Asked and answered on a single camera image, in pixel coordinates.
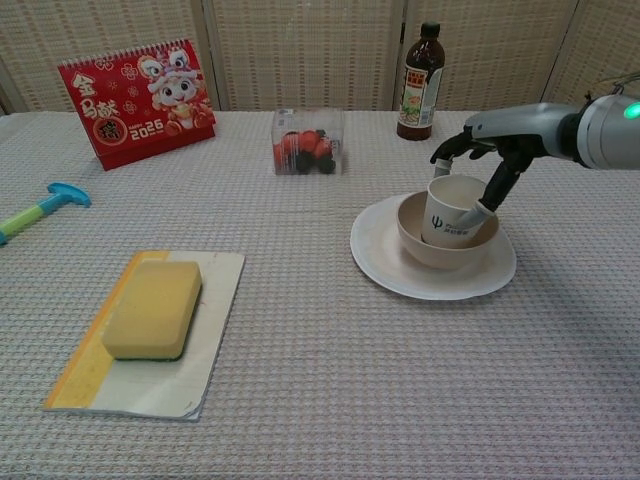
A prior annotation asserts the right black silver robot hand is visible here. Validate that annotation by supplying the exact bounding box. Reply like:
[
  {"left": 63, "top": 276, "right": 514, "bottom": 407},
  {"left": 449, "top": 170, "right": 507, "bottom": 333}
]
[{"left": 430, "top": 103, "right": 584, "bottom": 229}]

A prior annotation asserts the white paper cup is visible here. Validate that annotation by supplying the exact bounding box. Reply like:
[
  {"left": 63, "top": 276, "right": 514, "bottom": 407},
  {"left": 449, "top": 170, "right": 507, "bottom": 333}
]
[{"left": 419, "top": 173, "right": 489, "bottom": 250}]

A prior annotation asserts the small beige bowl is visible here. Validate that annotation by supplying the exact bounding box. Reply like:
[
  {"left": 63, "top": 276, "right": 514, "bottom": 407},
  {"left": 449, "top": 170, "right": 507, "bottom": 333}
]
[{"left": 397, "top": 191, "right": 503, "bottom": 271}]

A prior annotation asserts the white round plate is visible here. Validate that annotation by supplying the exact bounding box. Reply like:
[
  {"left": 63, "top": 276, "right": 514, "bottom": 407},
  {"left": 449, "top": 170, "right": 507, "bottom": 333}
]
[{"left": 349, "top": 194, "right": 518, "bottom": 301}]

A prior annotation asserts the dark sauce bottle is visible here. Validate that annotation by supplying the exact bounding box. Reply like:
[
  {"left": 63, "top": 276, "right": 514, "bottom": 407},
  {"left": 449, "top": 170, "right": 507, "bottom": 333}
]
[{"left": 396, "top": 21, "right": 445, "bottom": 142}]

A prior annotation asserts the bamboo folding screen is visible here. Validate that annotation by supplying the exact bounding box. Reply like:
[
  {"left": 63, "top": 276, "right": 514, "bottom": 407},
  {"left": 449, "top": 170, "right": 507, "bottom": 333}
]
[{"left": 0, "top": 0, "right": 640, "bottom": 117}]

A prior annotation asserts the light woven tablecloth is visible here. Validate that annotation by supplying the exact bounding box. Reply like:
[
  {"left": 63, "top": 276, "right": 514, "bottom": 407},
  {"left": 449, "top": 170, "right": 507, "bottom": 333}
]
[{"left": 0, "top": 109, "right": 640, "bottom": 480}]

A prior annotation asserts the red desk calendar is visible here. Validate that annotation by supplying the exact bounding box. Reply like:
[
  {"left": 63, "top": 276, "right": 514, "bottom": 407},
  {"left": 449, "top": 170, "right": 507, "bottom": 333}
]
[{"left": 56, "top": 38, "right": 217, "bottom": 172}]

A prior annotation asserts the yellow sponge on card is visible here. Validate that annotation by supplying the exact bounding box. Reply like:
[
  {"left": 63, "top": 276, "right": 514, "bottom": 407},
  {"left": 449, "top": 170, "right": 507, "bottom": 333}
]
[{"left": 42, "top": 251, "right": 247, "bottom": 422}]

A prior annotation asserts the green blue toy pump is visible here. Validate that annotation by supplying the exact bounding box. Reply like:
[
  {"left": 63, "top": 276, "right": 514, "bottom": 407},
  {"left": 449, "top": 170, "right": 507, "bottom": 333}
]
[{"left": 0, "top": 182, "right": 93, "bottom": 246}]

